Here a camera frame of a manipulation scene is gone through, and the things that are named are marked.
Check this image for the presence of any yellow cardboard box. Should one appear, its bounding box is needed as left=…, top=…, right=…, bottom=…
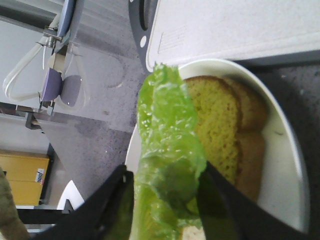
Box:
left=0, top=150, right=50, bottom=206

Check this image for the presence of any green lettuce leaf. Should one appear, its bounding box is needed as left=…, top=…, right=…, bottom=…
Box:
left=130, top=64, right=207, bottom=240

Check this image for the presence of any white round plate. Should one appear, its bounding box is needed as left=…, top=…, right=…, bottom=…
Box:
left=124, top=58, right=310, bottom=232

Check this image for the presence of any white machine with tubes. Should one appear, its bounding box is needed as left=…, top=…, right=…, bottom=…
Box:
left=2, top=0, right=90, bottom=115

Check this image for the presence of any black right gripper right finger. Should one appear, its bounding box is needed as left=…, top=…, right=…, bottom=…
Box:
left=196, top=162, right=310, bottom=240

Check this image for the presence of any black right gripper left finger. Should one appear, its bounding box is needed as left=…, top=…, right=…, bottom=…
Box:
left=32, top=164, right=134, bottom=240

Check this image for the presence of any white cutting board grey rim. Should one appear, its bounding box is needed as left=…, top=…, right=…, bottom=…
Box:
left=128, top=0, right=320, bottom=72

